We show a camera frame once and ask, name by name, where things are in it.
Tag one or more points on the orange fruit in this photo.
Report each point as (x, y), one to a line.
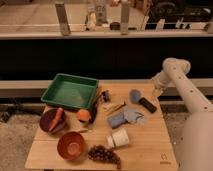
(83, 115)

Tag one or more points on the orange carrot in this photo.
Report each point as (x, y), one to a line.
(56, 119)

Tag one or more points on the white cup lying sideways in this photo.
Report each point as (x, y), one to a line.
(118, 139)

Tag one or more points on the purple bowl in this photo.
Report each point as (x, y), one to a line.
(46, 121)

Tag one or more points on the grey crumpled cloth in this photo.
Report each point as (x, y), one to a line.
(133, 116)

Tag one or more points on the green plastic tray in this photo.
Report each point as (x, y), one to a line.
(70, 91)

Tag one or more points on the dark eggplant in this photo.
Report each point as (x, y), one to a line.
(93, 111)

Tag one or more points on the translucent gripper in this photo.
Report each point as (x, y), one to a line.
(157, 92)

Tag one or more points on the black eraser with blue pad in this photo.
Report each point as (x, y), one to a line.
(136, 98)

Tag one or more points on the small dark toy figure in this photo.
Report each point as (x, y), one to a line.
(105, 96)

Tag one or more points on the orange wooden bowl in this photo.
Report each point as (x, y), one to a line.
(71, 146)

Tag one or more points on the bunch of dark grapes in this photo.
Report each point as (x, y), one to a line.
(100, 153)

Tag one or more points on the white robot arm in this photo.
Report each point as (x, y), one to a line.
(196, 147)

